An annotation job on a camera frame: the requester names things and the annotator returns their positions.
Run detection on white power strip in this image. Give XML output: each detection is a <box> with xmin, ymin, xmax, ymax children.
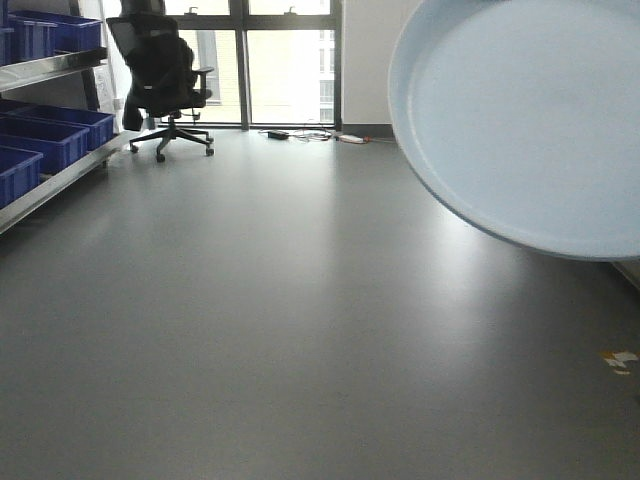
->
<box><xmin>336</xmin><ymin>134</ymin><xmax>370</xmax><ymax>145</ymax></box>

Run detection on torn floor tape scrap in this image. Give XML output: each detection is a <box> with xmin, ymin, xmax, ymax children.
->
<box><xmin>599</xmin><ymin>350</ymin><xmax>639</xmax><ymax>375</ymax></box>

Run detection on blue bin bottom far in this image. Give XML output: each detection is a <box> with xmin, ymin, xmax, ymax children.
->
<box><xmin>7</xmin><ymin>105</ymin><xmax>114</xmax><ymax>151</ymax></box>

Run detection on black office chair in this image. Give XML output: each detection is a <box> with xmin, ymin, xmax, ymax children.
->
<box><xmin>106</xmin><ymin>1</ymin><xmax>214</xmax><ymax>163</ymax></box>

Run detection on blue bin bottom middle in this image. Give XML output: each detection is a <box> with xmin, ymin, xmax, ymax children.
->
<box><xmin>1</xmin><ymin>116</ymin><xmax>89</xmax><ymax>174</ymax></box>

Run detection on tangled floor cables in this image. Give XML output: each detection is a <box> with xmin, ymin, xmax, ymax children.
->
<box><xmin>287</xmin><ymin>127</ymin><xmax>335</xmax><ymax>142</ymax></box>

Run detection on black window frame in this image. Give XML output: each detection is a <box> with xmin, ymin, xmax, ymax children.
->
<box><xmin>166</xmin><ymin>1</ymin><xmax>344</xmax><ymax>130</ymax></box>

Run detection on black power adapter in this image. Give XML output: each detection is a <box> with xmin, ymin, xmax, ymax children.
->
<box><xmin>267</xmin><ymin>130</ymin><xmax>290</xmax><ymax>140</ymax></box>

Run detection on light blue plate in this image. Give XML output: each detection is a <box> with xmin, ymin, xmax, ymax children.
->
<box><xmin>389</xmin><ymin>1</ymin><xmax>639</xmax><ymax>261</ymax></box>

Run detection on blue bin bottom near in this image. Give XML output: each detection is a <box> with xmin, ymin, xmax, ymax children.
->
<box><xmin>0</xmin><ymin>146</ymin><xmax>43</xmax><ymax>208</ymax></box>

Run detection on steel shelving rack left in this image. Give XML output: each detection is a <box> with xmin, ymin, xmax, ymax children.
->
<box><xmin>0</xmin><ymin>0</ymin><xmax>132</xmax><ymax>236</ymax></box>

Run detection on blue bin on top shelf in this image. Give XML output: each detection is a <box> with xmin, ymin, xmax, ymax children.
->
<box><xmin>8</xmin><ymin>10</ymin><xmax>102</xmax><ymax>63</ymax></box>

